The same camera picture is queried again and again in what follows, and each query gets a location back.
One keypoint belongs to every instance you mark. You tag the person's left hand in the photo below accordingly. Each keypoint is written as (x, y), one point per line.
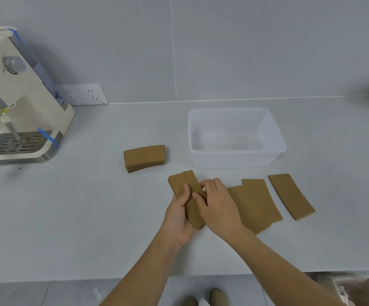
(175, 219)

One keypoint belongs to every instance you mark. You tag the person's right hand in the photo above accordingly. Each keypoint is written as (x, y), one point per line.
(221, 210)

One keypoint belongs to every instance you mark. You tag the person's right thumb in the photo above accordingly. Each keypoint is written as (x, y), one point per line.
(199, 199)

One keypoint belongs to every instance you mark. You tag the person's left thumb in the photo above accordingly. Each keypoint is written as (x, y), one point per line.
(184, 195)

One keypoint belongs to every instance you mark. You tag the bundle of brown cardboard sleeves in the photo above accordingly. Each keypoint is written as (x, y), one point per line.
(184, 180)

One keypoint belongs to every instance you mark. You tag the person's left forearm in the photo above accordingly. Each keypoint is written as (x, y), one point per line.
(140, 274)

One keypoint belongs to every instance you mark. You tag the person's right forearm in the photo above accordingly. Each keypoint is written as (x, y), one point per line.
(283, 274)

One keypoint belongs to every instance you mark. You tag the stack of brown cup sleeves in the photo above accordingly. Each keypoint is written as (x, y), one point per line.
(144, 157)

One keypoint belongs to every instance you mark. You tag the clear plastic storage container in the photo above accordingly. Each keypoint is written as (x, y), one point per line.
(235, 136)

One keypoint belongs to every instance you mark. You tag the person's right shoe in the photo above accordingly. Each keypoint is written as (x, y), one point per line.
(218, 297)

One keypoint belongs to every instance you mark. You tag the person's shoe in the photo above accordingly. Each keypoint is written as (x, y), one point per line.
(218, 297)
(191, 301)

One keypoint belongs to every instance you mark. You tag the person's left shoe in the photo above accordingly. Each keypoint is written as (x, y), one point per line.
(191, 301)

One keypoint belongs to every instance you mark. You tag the blue tape strip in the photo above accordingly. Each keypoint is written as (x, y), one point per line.
(15, 33)
(49, 137)

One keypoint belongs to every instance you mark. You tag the metal drip tray grate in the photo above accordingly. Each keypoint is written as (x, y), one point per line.
(17, 144)

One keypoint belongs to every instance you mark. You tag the cardboard box with plastic bag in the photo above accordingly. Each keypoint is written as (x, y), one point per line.
(353, 289)

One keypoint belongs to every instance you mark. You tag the metal steam wand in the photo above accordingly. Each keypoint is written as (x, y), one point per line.
(10, 125)

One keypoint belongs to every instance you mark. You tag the cream coffee machine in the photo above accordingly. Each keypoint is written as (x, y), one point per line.
(18, 101)

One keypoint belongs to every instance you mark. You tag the clear water tank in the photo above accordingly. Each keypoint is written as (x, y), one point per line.
(39, 68)

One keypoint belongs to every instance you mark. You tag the white wall socket panel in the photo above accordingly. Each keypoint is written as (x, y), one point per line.
(82, 94)

